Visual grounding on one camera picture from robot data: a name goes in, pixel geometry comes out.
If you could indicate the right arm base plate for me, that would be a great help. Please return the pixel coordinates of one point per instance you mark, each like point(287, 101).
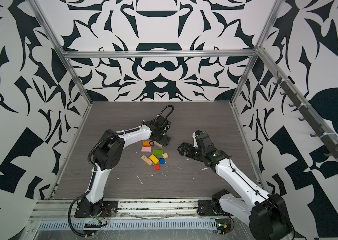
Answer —
point(208, 208)

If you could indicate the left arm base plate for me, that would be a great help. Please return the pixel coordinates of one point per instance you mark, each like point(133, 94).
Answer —
point(102, 209)

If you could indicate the green wood block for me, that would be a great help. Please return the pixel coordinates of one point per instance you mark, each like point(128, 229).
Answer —
point(158, 152)

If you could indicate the pink wood block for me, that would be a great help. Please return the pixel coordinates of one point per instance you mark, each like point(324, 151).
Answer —
point(146, 149)

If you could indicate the red wood cube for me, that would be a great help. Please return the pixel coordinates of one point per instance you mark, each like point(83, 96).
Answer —
point(156, 167)

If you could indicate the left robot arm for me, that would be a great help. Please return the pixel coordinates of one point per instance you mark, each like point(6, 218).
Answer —
point(107, 152)

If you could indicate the black hook rail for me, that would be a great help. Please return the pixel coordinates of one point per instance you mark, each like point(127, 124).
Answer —
point(309, 115)

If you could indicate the small natural wood cube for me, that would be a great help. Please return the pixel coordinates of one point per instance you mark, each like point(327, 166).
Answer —
point(165, 156)

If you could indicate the natural wood block front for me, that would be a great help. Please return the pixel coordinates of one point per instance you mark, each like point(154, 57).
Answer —
point(147, 160)

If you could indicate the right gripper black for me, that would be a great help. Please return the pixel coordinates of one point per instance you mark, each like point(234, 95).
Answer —
point(191, 147)

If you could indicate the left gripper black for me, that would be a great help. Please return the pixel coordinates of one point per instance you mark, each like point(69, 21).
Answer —
point(166, 141)

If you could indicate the small green circuit board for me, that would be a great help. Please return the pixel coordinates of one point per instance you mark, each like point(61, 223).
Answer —
point(224, 226)

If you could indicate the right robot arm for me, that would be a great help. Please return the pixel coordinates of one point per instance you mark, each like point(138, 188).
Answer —
point(265, 214)

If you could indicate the orange wood block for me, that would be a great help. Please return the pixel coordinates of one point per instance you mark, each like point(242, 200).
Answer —
point(146, 144)

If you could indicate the white cable duct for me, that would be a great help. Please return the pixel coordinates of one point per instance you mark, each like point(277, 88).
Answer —
point(164, 224)

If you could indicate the natural wood block long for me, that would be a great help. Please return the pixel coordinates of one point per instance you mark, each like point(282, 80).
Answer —
point(157, 144)

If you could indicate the yellow wood block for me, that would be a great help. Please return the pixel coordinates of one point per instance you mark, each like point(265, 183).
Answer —
point(154, 159)

